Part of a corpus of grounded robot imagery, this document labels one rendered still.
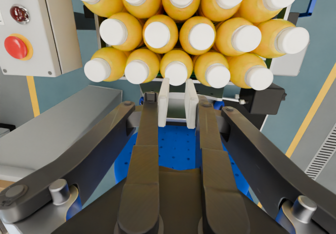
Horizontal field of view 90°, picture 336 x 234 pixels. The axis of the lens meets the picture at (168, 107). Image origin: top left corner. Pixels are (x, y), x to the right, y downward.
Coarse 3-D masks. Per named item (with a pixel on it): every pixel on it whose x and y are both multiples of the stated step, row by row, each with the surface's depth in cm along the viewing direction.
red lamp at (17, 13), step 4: (12, 8) 25; (16, 8) 25; (20, 8) 26; (12, 12) 26; (16, 12) 26; (20, 12) 26; (24, 12) 26; (12, 16) 26; (16, 16) 26; (20, 16) 26; (24, 16) 26; (16, 20) 26; (20, 20) 26; (24, 20) 27
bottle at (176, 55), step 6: (174, 48) 38; (180, 48) 39; (168, 54) 33; (174, 54) 32; (180, 54) 32; (186, 54) 34; (162, 60) 33; (168, 60) 31; (174, 60) 31; (180, 60) 31; (186, 60) 32; (162, 66) 32; (186, 66) 31; (192, 66) 34; (162, 72) 33; (186, 78) 33
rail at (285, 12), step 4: (284, 8) 35; (288, 8) 35; (280, 12) 37; (284, 12) 35; (288, 12) 35; (280, 16) 37; (284, 16) 35; (268, 60) 40; (272, 60) 39; (268, 64) 40; (272, 64) 39; (268, 68) 40; (272, 68) 40
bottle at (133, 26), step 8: (112, 16) 29; (120, 16) 29; (128, 16) 30; (128, 24) 29; (136, 24) 31; (128, 32) 30; (136, 32) 31; (128, 40) 30; (136, 40) 32; (120, 48) 31; (128, 48) 32
